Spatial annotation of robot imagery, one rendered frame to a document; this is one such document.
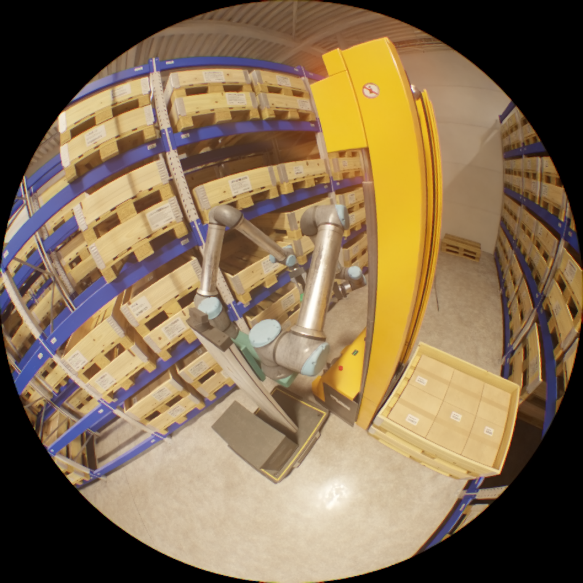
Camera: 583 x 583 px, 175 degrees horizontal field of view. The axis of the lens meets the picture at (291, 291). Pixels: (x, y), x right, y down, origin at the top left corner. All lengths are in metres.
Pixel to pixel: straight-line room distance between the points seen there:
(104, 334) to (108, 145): 1.49
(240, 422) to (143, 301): 1.25
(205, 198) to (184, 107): 0.90
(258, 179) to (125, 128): 1.32
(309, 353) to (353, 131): 0.72
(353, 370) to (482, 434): 1.31
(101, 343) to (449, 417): 2.86
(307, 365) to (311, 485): 1.78
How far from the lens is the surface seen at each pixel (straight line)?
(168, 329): 1.84
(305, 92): 2.89
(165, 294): 1.72
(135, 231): 1.62
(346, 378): 1.56
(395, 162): 0.54
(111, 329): 1.85
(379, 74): 0.60
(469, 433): 1.84
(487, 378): 2.09
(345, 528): 2.38
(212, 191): 1.72
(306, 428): 2.03
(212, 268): 1.24
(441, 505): 2.59
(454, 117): 6.57
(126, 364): 2.03
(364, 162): 0.59
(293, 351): 0.72
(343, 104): 0.62
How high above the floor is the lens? 2.28
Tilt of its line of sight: 34 degrees down
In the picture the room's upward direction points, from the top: 15 degrees counter-clockwise
